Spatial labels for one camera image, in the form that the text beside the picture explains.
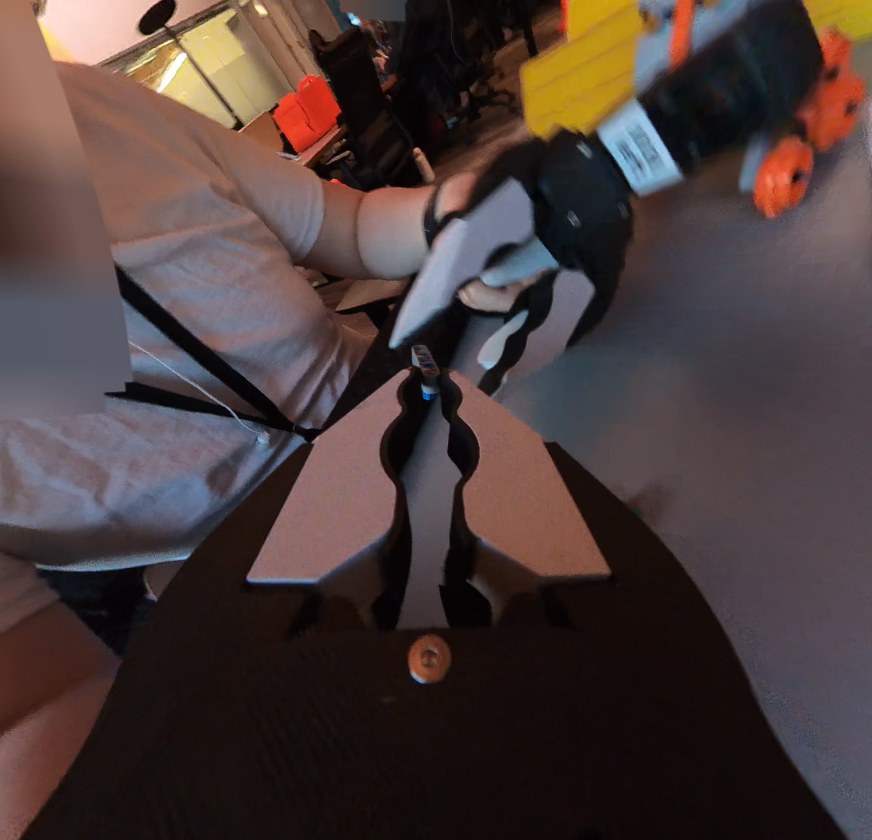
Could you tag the person's left forearm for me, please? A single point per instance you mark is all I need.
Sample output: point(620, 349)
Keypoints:
point(381, 234)

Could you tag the grey desk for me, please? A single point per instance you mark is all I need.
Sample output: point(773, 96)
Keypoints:
point(749, 445)

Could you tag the person's bare leg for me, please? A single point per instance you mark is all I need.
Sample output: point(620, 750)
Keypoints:
point(41, 717)

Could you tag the person's white t-shirt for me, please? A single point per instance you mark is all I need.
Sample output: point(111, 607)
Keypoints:
point(204, 240)

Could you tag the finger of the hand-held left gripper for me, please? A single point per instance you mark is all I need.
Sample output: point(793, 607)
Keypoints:
point(463, 254)
point(569, 309)

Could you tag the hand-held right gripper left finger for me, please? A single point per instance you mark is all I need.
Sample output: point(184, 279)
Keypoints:
point(320, 513)

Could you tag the black office chair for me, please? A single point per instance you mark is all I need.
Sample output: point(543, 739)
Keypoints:
point(361, 118)

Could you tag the person's left hand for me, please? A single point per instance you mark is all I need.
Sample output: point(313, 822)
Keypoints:
point(470, 196)

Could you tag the red orange bag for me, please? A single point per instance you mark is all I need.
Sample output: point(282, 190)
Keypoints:
point(306, 115)

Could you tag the grey orange toy robot model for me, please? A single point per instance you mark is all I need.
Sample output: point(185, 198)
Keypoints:
point(783, 172)

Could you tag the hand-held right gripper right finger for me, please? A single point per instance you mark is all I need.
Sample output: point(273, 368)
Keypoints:
point(531, 513)

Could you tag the black disc pole lamp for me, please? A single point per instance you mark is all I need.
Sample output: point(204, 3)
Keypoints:
point(157, 16)

